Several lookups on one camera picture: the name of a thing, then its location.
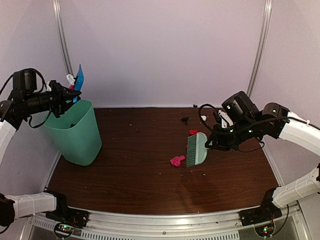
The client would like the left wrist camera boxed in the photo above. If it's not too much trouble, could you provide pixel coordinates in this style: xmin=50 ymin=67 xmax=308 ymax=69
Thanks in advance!
xmin=46 ymin=80 xmax=57 ymax=92

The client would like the right aluminium corner post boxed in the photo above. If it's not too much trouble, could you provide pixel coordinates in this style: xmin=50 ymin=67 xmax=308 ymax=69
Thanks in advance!
xmin=246 ymin=0 xmax=273 ymax=97

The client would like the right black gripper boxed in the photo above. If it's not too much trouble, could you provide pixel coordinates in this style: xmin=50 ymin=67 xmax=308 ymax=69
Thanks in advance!
xmin=205 ymin=118 xmax=258 ymax=151

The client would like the white paper scrap upper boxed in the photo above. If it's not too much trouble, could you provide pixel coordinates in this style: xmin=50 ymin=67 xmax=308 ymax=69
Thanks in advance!
xmin=66 ymin=74 xmax=76 ymax=86

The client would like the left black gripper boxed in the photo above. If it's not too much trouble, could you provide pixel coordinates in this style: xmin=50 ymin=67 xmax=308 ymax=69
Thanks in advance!
xmin=24 ymin=79 xmax=81 ymax=118

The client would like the blue plastic dustpan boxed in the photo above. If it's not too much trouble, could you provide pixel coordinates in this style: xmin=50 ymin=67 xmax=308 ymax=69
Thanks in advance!
xmin=74 ymin=64 xmax=84 ymax=92

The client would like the aluminium corner post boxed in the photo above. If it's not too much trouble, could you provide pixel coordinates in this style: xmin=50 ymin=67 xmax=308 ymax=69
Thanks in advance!
xmin=52 ymin=0 xmax=74 ymax=75
xmin=246 ymin=0 xmax=273 ymax=97

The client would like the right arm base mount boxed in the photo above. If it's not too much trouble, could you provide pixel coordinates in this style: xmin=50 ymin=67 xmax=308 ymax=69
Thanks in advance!
xmin=239 ymin=188 xmax=282 ymax=226

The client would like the aluminium front frame rail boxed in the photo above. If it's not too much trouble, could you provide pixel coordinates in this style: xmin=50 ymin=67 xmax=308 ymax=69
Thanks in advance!
xmin=18 ymin=202 xmax=312 ymax=240

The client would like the green plastic trash bin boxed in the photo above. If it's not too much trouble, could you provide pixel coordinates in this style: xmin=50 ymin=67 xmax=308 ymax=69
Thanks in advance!
xmin=44 ymin=99 xmax=102 ymax=166

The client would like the mint green hand brush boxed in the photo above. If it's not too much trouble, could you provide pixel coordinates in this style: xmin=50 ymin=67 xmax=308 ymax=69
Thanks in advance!
xmin=186 ymin=132 xmax=208 ymax=168

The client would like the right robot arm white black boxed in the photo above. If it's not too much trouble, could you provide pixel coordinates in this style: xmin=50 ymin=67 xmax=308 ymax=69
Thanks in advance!
xmin=205 ymin=91 xmax=320 ymax=221

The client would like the black scrap far back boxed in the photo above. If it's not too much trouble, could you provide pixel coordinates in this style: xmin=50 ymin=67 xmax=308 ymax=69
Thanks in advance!
xmin=180 ymin=116 xmax=190 ymax=125

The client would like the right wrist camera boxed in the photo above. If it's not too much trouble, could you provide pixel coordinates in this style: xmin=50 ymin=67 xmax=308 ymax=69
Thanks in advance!
xmin=213 ymin=109 xmax=234 ymax=129

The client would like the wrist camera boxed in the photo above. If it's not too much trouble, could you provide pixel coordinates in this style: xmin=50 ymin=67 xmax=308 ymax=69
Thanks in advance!
xmin=213 ymin=109 xmax=234 ymax=129
xmin=46 ymin=80 xmax=57 ymax=92

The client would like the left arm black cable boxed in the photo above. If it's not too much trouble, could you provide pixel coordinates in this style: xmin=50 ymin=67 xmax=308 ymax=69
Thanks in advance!
xmin=0 ymin=67 xmax=51 ymax=129

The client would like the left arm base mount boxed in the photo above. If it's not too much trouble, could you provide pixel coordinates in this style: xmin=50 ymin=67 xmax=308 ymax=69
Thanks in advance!
xmin=45 ymin=191 xmax=89 ymax=229

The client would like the pink paper scrap middle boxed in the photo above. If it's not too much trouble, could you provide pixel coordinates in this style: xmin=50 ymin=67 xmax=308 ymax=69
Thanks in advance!
xmin=170 ymin=155 xmax=186 ymax=167

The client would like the left aluminium corner post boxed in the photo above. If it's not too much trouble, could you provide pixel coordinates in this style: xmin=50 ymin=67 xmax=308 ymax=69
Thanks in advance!
xmin=52 ymin=0 xmax=74 ymax=75

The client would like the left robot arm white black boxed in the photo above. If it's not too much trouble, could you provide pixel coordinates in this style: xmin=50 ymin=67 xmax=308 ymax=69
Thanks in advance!
xmin=0 ymin=68 xmax=81 ymax=228

